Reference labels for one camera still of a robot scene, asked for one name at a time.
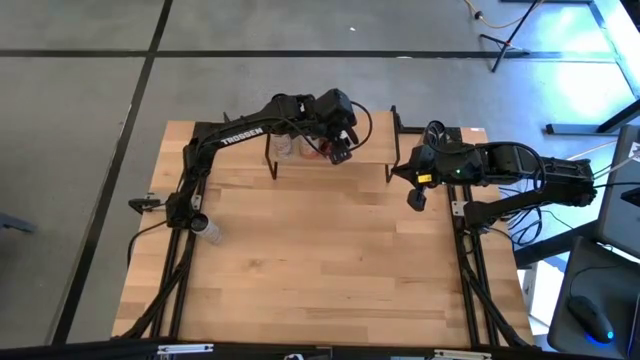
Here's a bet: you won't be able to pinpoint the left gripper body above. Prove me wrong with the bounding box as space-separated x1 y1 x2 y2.
315 88 359 144

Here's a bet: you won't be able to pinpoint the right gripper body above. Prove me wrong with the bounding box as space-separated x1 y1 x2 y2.
408 142 471 190

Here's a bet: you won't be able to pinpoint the pink beverage can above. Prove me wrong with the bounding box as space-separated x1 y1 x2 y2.
298 135 321 160

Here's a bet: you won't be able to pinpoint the tall white orange-print can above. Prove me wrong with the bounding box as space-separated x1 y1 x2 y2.
423 119 447 146

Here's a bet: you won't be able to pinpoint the tall silver pink-teal print can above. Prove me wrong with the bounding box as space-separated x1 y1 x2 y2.
272 132 295 160

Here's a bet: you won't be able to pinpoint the tall white Celsius can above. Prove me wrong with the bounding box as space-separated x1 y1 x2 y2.
189 213 224 246

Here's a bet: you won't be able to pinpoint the wooden shelf black metal legs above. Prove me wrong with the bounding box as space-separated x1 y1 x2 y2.
263 104 404 184

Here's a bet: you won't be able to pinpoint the black tripod stand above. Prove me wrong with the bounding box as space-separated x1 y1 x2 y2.
478 0 544 74

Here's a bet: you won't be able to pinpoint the black desk leg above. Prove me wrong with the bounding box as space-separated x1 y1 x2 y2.
544 97 640 136

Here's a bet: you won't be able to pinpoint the white box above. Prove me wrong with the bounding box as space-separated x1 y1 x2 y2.
517 259 566 331

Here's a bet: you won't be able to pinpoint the grey monitor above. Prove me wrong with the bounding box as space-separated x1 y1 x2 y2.
597 124 640 261

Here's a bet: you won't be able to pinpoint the black desk mat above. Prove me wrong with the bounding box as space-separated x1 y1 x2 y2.
547 234 640 359

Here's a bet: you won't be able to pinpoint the black clamp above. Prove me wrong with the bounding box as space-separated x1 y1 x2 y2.
128 197 164 215

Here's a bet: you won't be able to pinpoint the black computer mouse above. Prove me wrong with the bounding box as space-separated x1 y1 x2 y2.
567 294 616 345

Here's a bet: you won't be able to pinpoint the grey floor object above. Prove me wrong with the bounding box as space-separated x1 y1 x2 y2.
0 212 37 235

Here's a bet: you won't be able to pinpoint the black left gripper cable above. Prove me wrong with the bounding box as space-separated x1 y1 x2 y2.
347 99 374 152

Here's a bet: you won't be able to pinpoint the black frame cross rail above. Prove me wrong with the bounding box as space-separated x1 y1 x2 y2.
194 121 464 137

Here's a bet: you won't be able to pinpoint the black right table frame rails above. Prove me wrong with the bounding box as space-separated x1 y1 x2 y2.
439 127 539 349

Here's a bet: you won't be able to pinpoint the black table frame rails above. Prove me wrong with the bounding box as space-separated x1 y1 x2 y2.
439 127 539 349
119 122 216 341

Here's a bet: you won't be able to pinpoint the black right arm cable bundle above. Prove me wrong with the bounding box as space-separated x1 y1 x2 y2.
492 199 561 249

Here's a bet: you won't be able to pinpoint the white cable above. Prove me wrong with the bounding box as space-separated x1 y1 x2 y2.
579 139 640 176

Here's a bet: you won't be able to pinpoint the yellow floor cable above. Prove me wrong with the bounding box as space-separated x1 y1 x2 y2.
463 0 546 30

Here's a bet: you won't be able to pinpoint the silver metal bracket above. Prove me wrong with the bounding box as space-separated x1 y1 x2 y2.
433 348 494 360
157 342 215 356

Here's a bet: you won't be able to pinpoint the black left table frame rails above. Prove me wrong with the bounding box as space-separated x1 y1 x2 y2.
119 122 216 341

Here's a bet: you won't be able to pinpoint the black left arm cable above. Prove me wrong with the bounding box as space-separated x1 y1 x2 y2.
126 218 174 269

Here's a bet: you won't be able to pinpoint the black frame beam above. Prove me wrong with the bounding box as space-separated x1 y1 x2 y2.
0 339 640 360

